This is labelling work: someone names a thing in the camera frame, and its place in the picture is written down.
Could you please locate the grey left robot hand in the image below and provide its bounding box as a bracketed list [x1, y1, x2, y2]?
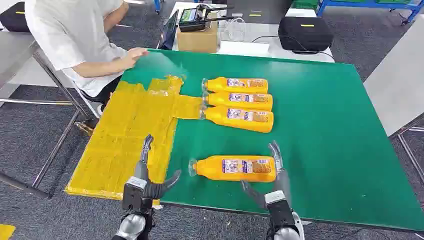
[133, 133, 182, 200]

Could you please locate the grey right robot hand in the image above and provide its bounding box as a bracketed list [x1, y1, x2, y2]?
[240, 140, 293, 210]

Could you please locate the orange detergent bottle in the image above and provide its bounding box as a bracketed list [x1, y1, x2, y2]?
[188, 154, 278, 184]
[202, 91, 274, 112]
[199, 105, 275, 134]
[201, 76, 269, 95]

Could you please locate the yellow plastic sheet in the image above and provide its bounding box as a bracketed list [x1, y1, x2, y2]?
[64, 75, 205, 202]

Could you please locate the green table mat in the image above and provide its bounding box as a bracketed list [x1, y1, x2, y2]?
[120, 48, 424, 232]

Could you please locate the black stool seat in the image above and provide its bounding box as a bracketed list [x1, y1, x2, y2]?
[78, 75, 123, 106]

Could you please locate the person's hand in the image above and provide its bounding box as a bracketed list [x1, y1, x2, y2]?
[123, 47, 151, 69]

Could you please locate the white side table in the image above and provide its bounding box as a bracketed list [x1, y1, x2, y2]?
[171, 1, 336, 64]

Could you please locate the flat white box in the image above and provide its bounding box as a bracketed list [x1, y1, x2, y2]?
[217, 39, 271, 58]

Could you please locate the brown cardboard box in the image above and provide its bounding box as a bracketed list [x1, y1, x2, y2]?
[176, 13, 219, 54]

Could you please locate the dark open laptop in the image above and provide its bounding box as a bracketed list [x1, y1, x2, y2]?
[157, 8, 180, 52]

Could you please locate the black case with yellow mark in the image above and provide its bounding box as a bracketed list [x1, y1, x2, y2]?
[0, 1, 31, 34]
[277, 15, 335, 54]

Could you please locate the person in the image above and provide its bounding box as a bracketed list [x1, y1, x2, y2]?
[24, 0, 151, 104]

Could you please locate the grey table with metal legs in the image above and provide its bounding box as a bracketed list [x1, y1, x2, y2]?
[362, 14, 424, 186]

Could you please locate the black remote controller with antennas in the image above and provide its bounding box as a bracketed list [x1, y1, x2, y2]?
[178, 3, 235, 33]

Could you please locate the clear plastic bag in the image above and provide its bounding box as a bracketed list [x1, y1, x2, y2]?
[220, 17, 248, 43]

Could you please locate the steel table with legs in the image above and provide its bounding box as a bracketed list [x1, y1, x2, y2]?
[0, 31, 101, 200]

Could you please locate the dark grey case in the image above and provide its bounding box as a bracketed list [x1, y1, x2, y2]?
[226, 0, 295, 25]

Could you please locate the green crate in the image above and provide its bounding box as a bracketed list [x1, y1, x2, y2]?
[290, 0, 320, 10]

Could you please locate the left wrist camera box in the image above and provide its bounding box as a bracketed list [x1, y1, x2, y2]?
[121, 176, 149, 214]

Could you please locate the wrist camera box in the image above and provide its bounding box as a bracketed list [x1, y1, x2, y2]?
[121, 176, 149, 214]
[264, 190, 298, 230]

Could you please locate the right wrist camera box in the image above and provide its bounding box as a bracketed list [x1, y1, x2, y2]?
[264, 190, 298, 230]

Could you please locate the black power cable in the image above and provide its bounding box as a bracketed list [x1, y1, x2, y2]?
[251, 34, 336, 61]

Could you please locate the blue metal frame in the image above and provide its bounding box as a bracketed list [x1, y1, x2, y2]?
[315, 0, 424, 26]

